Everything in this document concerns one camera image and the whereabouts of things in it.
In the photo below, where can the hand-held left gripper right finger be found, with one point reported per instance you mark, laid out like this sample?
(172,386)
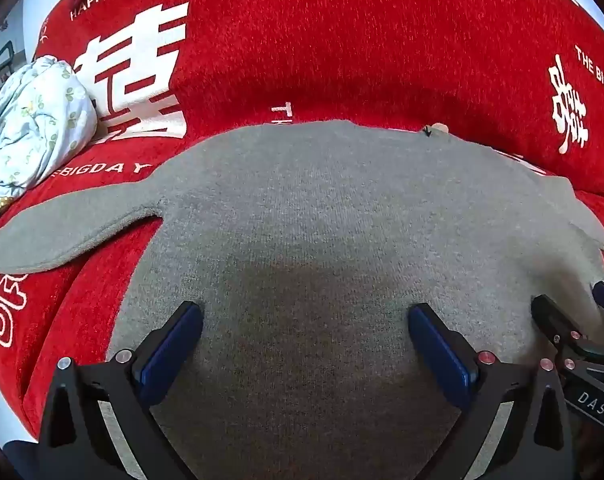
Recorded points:
(439,355)

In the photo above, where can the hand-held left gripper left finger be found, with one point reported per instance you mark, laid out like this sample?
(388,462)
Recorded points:
(174,347)

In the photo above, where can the grey knit sweater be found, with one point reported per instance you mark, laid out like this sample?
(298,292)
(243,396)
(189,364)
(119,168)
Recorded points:
(302,240)

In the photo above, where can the small black sweater tag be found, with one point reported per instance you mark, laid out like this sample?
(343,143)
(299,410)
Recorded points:
(434,129)

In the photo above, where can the light blue floral cloth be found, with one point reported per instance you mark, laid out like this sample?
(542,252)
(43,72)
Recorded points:
(32,125)

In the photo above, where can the red printed blanket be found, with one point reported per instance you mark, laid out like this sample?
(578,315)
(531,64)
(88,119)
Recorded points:
(332,45)

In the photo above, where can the black metal frame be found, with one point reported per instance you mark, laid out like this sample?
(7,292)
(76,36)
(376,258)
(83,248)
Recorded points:
(4,57)

